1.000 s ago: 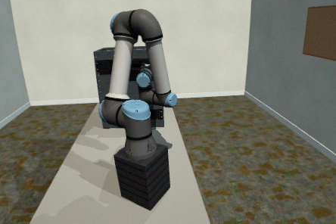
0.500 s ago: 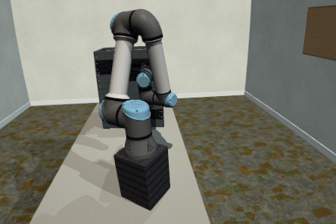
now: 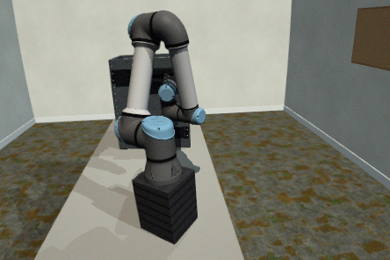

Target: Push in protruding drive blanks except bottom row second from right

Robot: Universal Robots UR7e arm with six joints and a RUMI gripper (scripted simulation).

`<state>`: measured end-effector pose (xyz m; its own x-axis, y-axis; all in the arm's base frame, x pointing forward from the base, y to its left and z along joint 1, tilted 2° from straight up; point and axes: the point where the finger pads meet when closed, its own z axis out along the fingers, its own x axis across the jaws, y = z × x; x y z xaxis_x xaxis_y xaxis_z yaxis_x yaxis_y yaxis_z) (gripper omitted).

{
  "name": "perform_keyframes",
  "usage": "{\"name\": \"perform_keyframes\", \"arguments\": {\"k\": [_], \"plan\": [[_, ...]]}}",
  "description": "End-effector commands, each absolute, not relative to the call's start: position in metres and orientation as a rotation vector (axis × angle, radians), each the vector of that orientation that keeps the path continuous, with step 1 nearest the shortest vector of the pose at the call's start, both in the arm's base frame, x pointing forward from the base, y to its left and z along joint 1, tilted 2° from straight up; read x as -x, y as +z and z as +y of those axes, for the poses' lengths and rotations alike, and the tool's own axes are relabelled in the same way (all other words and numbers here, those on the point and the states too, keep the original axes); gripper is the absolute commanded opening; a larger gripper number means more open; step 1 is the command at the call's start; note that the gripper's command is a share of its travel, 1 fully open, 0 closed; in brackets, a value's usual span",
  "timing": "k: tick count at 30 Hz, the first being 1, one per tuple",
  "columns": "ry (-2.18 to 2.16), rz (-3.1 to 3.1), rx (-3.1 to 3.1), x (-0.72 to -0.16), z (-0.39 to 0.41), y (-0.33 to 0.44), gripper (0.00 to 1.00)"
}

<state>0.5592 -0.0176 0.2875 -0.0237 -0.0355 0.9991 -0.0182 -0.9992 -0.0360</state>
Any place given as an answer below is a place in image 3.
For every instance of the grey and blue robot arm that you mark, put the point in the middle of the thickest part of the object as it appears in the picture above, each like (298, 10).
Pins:
(156, 134)

